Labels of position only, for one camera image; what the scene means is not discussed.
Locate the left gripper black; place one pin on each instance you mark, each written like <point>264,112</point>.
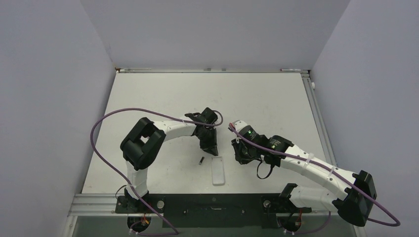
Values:
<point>211,146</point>

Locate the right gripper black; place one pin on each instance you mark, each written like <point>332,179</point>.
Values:
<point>237,143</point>

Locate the white remote control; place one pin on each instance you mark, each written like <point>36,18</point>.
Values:
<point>217,171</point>

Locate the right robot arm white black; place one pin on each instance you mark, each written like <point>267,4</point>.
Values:
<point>349,194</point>

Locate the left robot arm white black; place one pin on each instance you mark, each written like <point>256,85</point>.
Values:
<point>142,144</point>

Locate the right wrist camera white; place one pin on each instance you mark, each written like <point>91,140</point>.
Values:
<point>238,125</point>

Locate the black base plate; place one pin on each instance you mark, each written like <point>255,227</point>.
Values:
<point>214,210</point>

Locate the aluminium frame rail right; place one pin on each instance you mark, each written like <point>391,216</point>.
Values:
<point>321,128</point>

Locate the aluminium frame rail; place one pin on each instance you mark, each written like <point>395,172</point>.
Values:
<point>209,70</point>
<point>321,128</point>

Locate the aluminium frame rail back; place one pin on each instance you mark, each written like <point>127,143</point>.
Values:
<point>209,70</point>

